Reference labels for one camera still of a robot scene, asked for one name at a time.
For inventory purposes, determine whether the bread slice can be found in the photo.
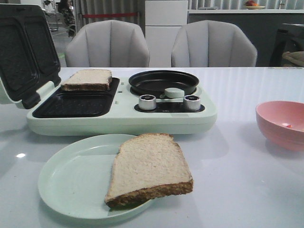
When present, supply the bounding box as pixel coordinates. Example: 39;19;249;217
104;133;194;208
61;69;112;91

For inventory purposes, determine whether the pink bowl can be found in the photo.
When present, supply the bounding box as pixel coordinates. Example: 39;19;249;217
256;101;304;151

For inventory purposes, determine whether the breakfast maker hinged lid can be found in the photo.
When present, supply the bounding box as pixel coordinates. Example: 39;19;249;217
0;4;61;109

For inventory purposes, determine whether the mint green breakfast maker base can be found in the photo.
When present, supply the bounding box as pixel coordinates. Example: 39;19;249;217
27;77;217;136

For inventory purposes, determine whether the left silver control knob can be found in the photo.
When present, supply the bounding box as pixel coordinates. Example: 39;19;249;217
138;95;156;111

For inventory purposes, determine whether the silver control knob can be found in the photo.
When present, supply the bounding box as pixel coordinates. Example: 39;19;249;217
138;95;156;111
183;95;201;111

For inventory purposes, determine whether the black round frying pan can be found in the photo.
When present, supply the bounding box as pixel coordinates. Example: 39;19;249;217
129;70;200;98

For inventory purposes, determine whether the right silver control knob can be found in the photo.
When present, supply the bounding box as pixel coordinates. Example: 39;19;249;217
183;95;201;111

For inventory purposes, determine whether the left grey upholstered chair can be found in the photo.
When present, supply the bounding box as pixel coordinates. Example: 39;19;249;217
65;20;150;67

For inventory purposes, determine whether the grey upholstered chair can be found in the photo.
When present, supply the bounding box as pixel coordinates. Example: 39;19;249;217
171;20;257;67
65;20;150;67

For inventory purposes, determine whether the right grey upholstered chair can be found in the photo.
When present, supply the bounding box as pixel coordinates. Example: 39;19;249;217
171;20;257;67

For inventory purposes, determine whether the mint green round plate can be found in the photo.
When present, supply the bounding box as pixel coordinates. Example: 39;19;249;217
38;134;153;224

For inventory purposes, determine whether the seated person in background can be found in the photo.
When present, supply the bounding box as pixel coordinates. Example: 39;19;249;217
58;0;76;37

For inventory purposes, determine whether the grey counter with white top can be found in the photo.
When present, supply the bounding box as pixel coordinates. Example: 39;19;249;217
188;9;304;67

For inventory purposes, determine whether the fruit plate on counter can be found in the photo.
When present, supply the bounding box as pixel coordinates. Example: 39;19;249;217
244;0;265;10

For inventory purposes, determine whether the beige cushion at right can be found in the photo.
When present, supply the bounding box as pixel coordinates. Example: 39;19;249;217
282;51;304;67

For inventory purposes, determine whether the dark appliance at right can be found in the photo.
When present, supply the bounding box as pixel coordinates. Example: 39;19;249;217
269;23;304;67

